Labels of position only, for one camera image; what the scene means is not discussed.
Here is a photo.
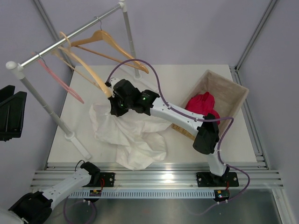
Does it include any white printed t shirt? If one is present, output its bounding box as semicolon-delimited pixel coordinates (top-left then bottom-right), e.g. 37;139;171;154
89;103;171;170

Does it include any wooden hanger with metal hook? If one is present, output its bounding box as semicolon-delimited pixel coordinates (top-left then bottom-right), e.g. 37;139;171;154
71;14;136;65

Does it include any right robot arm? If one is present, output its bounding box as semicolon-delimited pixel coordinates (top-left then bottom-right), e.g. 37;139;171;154
106;78;229;186

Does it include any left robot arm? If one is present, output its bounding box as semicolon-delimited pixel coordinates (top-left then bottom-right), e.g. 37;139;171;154
0;85;100;224

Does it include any pink hanger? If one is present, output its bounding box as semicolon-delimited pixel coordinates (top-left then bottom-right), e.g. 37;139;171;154
31;52;84;104

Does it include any light wooden hanger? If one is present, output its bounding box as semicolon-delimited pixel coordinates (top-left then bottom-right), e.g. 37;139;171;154
51;31;112;98

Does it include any clothes rack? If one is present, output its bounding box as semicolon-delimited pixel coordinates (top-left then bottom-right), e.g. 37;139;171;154
6;0;136;160

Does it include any pink cloth in basket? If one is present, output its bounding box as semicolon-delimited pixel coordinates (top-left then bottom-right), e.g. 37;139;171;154
185;92;220;119

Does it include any wicker basket with liner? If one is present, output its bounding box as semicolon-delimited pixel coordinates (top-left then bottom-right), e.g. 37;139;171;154
171;69;249;142

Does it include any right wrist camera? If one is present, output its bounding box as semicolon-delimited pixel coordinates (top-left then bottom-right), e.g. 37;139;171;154
105;77;120;96

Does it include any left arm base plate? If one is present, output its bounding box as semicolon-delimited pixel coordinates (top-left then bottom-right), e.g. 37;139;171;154
83;171;115;188

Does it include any white cable duct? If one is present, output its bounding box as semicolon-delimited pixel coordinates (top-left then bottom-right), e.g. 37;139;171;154
66;189;215;200

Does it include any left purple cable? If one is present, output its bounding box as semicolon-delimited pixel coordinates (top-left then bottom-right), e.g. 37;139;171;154
63;192;98;224

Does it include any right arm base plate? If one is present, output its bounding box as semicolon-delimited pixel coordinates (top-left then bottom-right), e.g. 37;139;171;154
196;172;239;188

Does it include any aluminium rail frame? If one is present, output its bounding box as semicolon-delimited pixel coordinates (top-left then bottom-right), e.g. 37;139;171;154
31;64;283;189

